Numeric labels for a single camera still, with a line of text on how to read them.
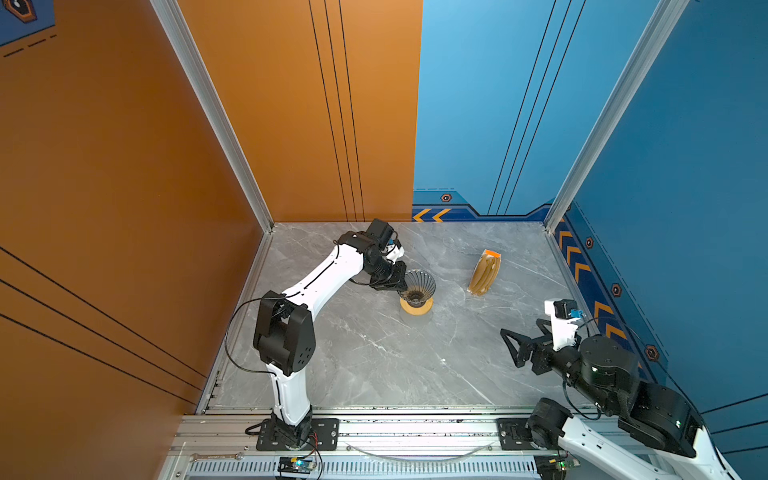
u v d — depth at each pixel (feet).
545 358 1.78
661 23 2.33
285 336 1.59
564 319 1.70
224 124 2.94
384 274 2.43
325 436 2.41
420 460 2.33
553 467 2.32
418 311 2.84
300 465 2.31
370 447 2.39
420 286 2.78
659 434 1.33
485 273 3.17
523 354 1.81
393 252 2.46
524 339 1.83
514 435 2.38
